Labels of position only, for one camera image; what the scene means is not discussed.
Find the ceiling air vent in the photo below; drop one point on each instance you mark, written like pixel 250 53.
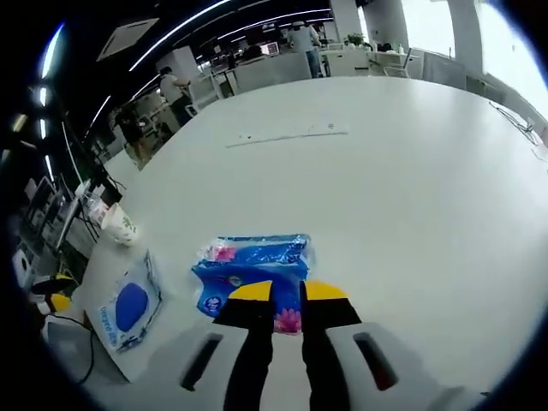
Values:
pixel 132 38

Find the clear packet with blue disc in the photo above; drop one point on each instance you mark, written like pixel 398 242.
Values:
pixel 130 306

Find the white office chair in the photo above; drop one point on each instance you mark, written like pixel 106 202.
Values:
pixel 203 92

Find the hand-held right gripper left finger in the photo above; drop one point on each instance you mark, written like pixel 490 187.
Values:
pixel 252 342

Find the grey mesh office chair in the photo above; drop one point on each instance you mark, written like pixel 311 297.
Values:
pixel 64 342

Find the white paper cup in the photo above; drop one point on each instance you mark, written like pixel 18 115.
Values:
pixel 122 227

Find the blue tissue pack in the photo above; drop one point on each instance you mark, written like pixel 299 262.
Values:
pixel 257 261

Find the black stand pole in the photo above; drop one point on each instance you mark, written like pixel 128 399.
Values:
pixel 109 190

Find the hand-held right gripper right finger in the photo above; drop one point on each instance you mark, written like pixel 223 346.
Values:
pixel 329 342

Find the ceiling light strip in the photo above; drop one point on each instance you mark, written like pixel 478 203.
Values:
pixel 180 34

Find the white table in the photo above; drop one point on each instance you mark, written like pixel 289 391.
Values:
pixel 342 192

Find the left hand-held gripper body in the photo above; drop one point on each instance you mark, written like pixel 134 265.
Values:
pixel 22 266

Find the potted green plant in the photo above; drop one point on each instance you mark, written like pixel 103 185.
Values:
pixel 354 39

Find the clear plastic water bottle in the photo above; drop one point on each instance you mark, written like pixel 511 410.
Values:
pixel 96 210

